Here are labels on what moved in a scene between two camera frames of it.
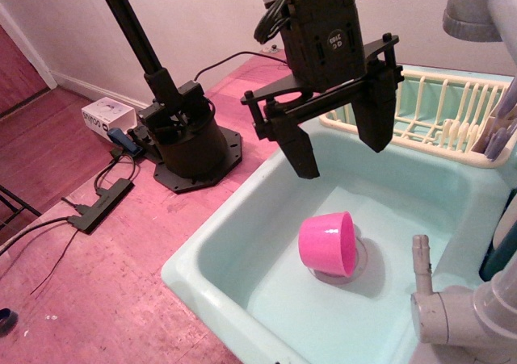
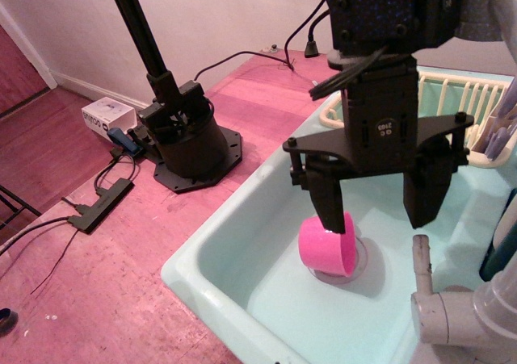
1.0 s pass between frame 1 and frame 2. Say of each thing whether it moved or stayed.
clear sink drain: stayed
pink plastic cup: stayed
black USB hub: stayed
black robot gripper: moved
